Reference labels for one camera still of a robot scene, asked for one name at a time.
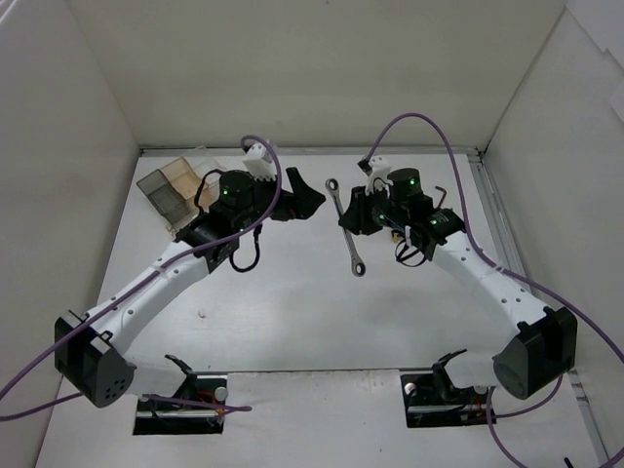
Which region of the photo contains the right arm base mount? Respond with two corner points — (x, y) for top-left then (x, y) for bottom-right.
(400, 350), (497, 429)

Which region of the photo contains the long brown hex key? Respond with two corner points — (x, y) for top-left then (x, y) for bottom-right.
(435, 185), (448, 208)

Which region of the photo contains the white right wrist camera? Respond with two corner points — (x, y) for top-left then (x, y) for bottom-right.
(358, 156), (392, 196)

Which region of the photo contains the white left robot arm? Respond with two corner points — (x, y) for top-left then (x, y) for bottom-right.
(54, 168), (326, 408)

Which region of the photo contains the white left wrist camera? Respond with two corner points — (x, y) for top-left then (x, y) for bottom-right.
(243, 143), (277, 181)

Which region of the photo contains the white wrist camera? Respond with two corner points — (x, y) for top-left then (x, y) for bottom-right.
(358, 156), (392, 196)
(243, 143), (277, 181)

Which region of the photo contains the large silver ratchet wrench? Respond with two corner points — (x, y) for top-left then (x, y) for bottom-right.
(325, 178), (367, 278)

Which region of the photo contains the aluminium table edge rail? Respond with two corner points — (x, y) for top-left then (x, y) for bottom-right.
(467, 148), (613, 468)

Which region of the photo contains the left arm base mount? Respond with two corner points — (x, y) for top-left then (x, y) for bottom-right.
(133, 355), (228, 436)

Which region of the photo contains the clear compartment organizer box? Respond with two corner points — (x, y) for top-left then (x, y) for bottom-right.
(136, 146), (226, 234)

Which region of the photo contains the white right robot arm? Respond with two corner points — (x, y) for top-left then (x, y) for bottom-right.
(338, 168), (577, 402)

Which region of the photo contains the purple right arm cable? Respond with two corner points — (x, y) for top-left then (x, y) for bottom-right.
(365, 112), (624, 468)

